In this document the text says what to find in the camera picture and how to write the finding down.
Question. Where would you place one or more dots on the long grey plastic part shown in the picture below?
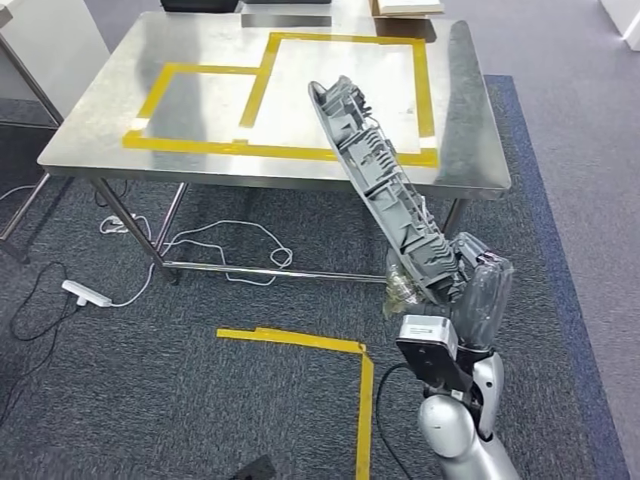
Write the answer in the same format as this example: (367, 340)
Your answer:
(380, 185)

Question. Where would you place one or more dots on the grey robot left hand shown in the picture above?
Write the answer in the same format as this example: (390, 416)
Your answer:
(255, 470)

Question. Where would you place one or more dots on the steel workbench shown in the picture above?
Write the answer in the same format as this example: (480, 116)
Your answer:
(100, 132)

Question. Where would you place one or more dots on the white flat box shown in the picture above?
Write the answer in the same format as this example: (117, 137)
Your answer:
(410, 5)

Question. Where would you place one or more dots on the yellow workbench tape outline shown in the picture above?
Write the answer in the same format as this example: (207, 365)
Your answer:
(225, 149)

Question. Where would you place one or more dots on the yellow floor tape strip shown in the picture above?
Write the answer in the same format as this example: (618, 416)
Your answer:
(300, 341)

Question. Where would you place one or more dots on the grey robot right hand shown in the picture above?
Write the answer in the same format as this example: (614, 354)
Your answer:
(487, 298)

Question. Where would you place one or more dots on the steel side table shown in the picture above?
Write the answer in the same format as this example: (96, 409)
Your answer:
(31, 79)

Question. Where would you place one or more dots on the dark grey flat bar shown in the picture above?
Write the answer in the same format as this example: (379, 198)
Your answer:
(285, 20)

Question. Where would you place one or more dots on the white cabinet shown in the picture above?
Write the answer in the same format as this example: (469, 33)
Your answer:
(50, 53)

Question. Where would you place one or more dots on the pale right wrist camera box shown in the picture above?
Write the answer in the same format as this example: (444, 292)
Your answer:
(425, 331)

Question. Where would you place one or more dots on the white power strip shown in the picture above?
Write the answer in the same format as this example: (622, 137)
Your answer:
(84, 293)

